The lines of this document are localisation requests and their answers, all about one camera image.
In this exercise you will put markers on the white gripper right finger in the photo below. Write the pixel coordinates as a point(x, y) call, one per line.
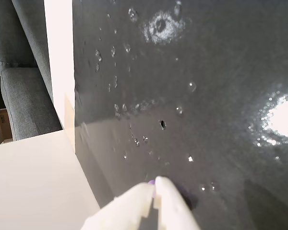
point(172, 210)

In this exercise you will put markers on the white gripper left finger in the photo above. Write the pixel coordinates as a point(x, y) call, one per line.
point(124, 206)

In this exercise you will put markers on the purple pen grip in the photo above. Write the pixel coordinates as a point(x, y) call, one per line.
point(151, 183)

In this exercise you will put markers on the black glossy mat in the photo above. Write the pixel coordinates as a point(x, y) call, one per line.
point(182, 72)

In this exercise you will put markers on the cardboard box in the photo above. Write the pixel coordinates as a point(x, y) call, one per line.
point(1, 127)

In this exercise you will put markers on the grey fabric sofa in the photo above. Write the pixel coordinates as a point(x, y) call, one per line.
point(24, 95)

